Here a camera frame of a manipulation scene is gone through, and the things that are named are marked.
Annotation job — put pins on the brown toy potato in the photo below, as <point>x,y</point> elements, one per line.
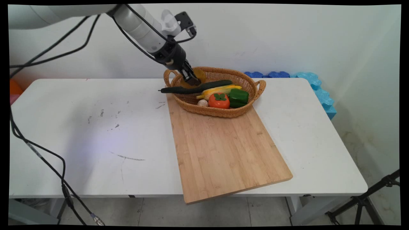
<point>201,76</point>

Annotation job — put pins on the green toy bell pepper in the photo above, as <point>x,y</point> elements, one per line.
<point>239,97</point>

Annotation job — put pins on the wooden cutting board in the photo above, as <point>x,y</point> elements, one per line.
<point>223,150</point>

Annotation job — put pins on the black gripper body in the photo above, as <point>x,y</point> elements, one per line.
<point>171,57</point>

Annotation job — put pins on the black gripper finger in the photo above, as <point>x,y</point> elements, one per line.
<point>186,76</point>
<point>193,75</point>

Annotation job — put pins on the white table leg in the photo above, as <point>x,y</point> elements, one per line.
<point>300,210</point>

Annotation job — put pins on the dark green toy cucumber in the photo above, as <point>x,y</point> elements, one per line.
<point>207,87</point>

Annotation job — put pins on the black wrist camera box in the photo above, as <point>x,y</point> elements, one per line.
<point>186,21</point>

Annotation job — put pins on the light blue foam mat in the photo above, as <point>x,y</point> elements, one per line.
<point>322,95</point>

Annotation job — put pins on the yellow toy corn cob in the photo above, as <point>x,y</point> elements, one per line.
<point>217,90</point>

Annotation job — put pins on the black tripod stand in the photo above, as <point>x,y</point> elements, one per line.
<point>361,201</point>

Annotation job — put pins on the grey table frame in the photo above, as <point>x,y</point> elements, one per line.
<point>32,212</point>

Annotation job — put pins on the woven wicker basket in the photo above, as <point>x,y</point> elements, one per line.
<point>195,107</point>

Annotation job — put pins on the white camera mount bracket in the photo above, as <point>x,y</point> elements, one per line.
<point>169,22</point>

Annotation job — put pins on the orange object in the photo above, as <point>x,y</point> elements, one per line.
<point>15,88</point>

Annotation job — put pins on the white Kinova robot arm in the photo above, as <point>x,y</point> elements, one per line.
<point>140,27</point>

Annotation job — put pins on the orange toy tomato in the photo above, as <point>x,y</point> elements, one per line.
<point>219,102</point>

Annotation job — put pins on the white toy garlic bulb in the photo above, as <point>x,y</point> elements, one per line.
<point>202,103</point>

